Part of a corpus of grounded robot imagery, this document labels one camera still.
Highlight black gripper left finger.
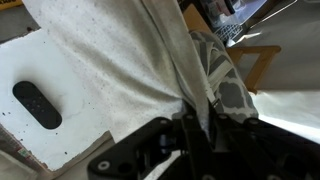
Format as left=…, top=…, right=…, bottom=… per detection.
left=173, top=103, right=214, bottom=180

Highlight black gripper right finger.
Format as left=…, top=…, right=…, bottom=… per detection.
left=210, top=103, right=267, bottom=180

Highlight large beige pillow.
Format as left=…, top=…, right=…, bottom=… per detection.
left=23, top=0, right=212, bottom=140

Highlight black remote controller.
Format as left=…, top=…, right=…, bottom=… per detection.
left=12, top=81, right=62, bottom=130

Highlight small white wooden chair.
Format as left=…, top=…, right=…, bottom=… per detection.
left=0, top=30, right=108, bottom=171

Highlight grey white patterned blanket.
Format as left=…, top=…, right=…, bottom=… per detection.
left=190, top=31, right=258, bottom=123

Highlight wooden chair frame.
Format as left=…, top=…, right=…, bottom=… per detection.
left=182, top=3, right=282, bottom=95

